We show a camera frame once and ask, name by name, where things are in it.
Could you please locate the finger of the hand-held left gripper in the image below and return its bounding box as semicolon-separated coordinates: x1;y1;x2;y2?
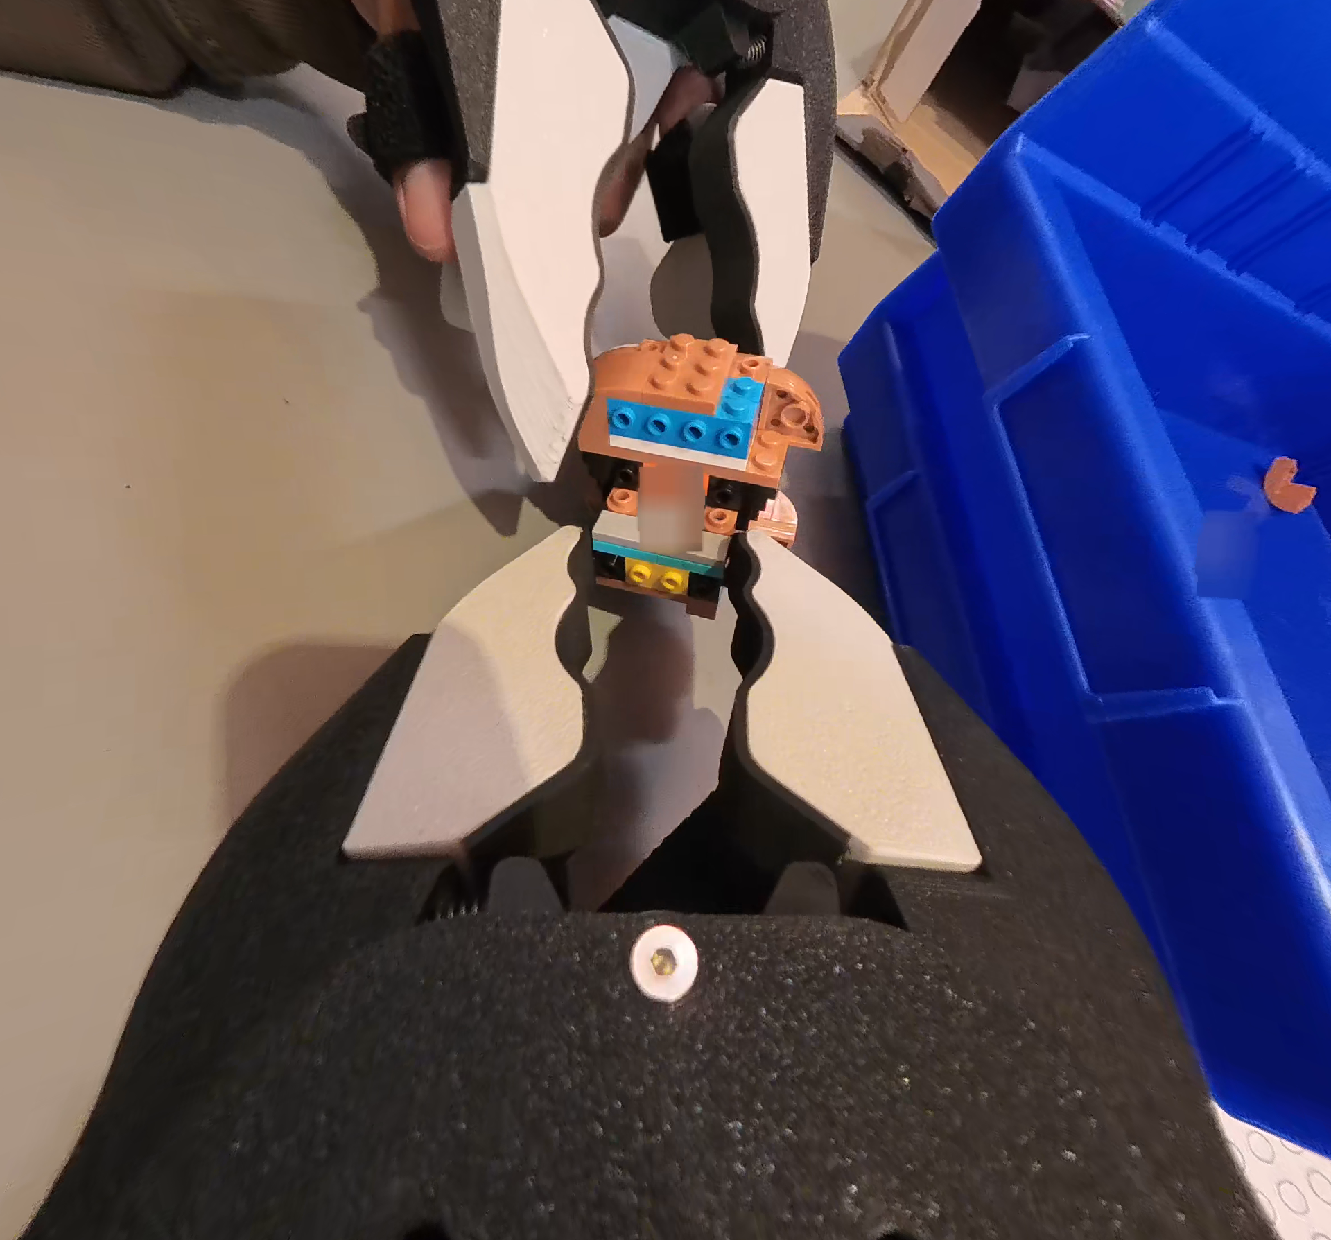
441;0;635;486
688;76;819;363

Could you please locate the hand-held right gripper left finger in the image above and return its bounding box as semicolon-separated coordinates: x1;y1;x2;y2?
341;525;598;862

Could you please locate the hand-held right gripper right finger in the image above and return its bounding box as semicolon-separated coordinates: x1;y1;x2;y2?
728;533;984;872

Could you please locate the colourful toy brick model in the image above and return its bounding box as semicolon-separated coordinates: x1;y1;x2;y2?
576;333;825;621

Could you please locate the blue plastic bin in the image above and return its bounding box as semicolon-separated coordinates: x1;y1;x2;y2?
836;0;1331;1153

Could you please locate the person's left hand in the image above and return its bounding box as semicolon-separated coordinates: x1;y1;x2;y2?
301;0;458;266

